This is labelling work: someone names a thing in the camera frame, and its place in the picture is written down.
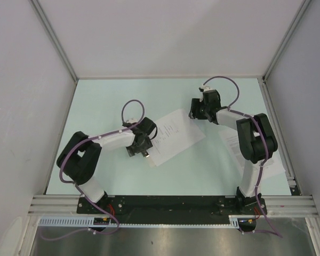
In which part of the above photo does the sparse text paper sheet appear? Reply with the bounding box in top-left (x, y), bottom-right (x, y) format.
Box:
top-left (148, 109), bottom-right (205, 166)

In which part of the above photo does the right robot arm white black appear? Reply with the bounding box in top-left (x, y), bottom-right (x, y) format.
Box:
top-left (189, 86), bottom-right (278, 214)

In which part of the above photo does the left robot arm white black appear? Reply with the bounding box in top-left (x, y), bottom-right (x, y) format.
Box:
top-left (56, 117), bottom-right (158, 213)

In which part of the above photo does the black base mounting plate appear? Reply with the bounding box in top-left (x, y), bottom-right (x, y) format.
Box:
top-left (76, 195), bottom-right (267, 229)

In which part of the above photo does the far right text paper sheet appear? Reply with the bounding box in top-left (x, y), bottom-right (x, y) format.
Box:
top-left (218, 129), bottom-right (286, 180)

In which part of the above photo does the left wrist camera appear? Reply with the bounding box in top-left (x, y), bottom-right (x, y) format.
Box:
top-left (123, 118), bottom-right (138, 127)

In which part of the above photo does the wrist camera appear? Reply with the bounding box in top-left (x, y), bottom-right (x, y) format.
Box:
top-left (123, 118), bottom-right (138, 127)
top-left (199, 85), bottom-right (212, 93)

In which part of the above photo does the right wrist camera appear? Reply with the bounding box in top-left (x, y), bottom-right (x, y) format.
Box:
top-left (199, 85), bottom-right (212, 93)

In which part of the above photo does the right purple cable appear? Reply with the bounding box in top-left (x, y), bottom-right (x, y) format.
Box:
top-left (204, 76), bottom-right (283, 238)

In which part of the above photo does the purple cable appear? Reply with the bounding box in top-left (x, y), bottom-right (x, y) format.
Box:
top-left (204, 76), bottom-right (283, 238)
top-left (39, 100), bottom-right (146, 241)

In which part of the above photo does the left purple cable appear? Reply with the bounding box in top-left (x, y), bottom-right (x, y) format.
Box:
top-left (39, 100), bottom-right (146, 241)

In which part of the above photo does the grey slotted cable duct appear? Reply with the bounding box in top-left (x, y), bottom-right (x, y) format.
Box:
top-left (38, 217), bottom-right (239, 229)

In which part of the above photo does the right aluminium corner post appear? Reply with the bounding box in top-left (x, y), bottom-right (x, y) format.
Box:
top-left (262, 0), bottom-right (314, 83)

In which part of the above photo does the aluminium corner post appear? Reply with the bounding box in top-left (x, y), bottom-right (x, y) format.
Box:
top-left (29, 0), bottom-right (78, 82)
top-left (262, 0), bottom-right (314, 83)

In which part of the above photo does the aluminium front frame rail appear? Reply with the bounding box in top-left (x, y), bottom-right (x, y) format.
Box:
top-left (29, 195), bottom-right (319, 218)

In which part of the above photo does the left aluminium corner post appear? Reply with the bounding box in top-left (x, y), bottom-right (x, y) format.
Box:
top-left (29, 0), bottom-right (78, 82)

